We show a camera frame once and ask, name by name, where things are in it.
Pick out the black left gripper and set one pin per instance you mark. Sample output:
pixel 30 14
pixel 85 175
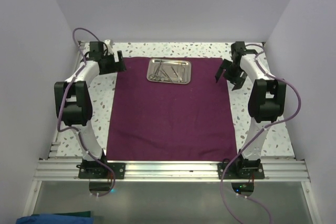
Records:
pixel 116 66

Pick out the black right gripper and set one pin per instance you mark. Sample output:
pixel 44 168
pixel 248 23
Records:
pixel 238 81

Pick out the purple surgical cloth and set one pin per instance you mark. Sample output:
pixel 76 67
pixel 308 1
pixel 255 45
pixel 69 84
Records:
pixel 153 121

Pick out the steel scissors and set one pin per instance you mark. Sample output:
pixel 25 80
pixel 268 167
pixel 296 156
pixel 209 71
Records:
pixel 155 75

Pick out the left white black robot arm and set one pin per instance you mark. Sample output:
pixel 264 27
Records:
pixel 74 108

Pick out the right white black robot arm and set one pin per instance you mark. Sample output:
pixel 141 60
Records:
pixel 266 103

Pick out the steel clamp in tray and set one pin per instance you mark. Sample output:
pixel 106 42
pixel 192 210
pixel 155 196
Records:
pixel 167 73

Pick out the steel flat instrument in tray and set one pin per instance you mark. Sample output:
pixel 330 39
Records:
pixel 179 71

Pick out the stainless steel instrument tray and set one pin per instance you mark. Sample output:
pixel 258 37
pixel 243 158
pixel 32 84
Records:
pixel 153 63

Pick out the green cloth piece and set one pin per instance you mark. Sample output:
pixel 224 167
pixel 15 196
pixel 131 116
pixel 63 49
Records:
pixel 86 214

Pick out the blue cloth bundle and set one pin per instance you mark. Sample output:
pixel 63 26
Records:
pixel 57 219

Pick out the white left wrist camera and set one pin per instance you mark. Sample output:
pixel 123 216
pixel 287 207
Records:
pixel 109 44

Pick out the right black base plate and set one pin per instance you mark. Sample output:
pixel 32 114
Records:
pixel 245 170

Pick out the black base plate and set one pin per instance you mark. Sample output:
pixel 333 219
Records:
pixel 93 170
pixel 245 170

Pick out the aluminium front rail frame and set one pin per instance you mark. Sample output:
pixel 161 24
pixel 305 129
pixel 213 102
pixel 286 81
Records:
pixel 276 169

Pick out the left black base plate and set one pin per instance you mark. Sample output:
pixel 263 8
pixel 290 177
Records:
pixel 93 170

